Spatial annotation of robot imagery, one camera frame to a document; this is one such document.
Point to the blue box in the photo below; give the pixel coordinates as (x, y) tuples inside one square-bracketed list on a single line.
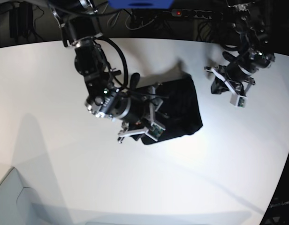
[(142, 4)]

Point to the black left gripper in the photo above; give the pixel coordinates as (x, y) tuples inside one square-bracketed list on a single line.
[(231, 72)]

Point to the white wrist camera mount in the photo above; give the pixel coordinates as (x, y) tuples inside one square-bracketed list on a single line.
[(238, 90), (155, 102)]

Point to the black power strip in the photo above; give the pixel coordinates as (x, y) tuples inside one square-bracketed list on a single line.
[(196, 14)]

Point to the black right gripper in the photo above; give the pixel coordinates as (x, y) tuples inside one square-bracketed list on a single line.
[(135, 114)]

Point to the black t-shirt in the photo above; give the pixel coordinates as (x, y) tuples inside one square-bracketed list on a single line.
[(180, 112)]

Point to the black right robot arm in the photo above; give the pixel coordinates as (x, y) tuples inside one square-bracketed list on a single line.
[(112, 93)]

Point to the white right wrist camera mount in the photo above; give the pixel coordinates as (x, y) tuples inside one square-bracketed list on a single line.
[(155, 102)]

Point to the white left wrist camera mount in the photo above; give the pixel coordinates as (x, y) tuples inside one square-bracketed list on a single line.
[(238, 90)]

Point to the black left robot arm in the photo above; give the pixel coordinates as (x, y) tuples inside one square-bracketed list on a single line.
[(249, 20)]

